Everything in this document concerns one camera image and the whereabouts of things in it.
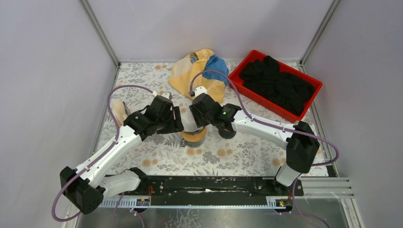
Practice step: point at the clear glass pitcher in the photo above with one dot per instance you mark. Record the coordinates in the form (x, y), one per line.
(185, 143)

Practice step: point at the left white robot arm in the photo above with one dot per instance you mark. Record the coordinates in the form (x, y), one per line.
(87, 185)

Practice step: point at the dark glass carafe red rim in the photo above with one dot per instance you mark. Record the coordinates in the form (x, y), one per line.
(227, 133)

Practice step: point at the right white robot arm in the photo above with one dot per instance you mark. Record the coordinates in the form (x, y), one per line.
(298, 140)

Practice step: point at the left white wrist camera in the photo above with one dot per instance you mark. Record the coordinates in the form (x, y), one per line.
(163, 93)

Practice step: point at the orange filter holder box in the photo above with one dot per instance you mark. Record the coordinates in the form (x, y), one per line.
(120, 111)

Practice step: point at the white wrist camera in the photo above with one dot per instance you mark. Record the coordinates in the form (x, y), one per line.
(163, 93)
(194, 92)

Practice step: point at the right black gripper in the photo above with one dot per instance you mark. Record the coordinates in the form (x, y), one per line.
(199, 122)

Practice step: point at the wooden ring holder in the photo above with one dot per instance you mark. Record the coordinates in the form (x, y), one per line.
(194, 137)

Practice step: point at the blue cloth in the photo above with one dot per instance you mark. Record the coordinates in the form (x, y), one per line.
(217, 64)

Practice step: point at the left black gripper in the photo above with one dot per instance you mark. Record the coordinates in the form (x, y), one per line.
(175, 119)

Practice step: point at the yellow cloth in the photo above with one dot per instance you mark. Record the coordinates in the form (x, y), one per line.
(184, 70)

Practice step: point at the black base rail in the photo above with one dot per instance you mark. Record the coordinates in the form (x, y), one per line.
(209, 190)

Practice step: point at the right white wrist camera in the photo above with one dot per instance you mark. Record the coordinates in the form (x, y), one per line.
(194, 92)

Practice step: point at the red plastic bin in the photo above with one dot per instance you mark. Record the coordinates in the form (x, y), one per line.
(238, 83)

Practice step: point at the black cloth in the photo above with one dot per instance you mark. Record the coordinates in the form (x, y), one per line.
(284, 89)

